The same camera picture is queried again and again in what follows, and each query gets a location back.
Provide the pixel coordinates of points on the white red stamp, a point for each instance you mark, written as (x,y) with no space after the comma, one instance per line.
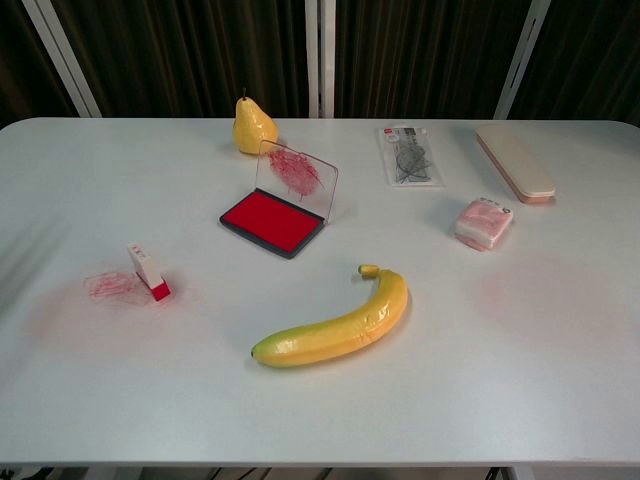
(146,270)

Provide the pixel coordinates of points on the red rectangular box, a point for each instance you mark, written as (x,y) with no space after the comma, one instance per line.
(280,207)

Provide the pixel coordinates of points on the yellow banana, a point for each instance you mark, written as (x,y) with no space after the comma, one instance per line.
(345,327)

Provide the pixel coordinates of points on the clear packet of drawing tools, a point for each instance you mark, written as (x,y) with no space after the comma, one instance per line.
(410,156)

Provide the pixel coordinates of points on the yellow pear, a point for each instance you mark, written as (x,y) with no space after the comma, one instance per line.
(252,131)

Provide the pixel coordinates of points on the pink wrapped eraser pack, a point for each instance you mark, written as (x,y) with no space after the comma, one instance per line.
(484,222)

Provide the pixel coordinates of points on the beige pencil case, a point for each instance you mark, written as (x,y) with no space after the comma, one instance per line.
(515,162)

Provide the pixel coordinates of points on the white frame post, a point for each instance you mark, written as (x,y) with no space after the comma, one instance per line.
(60,55)
(520,55)
(320,57)

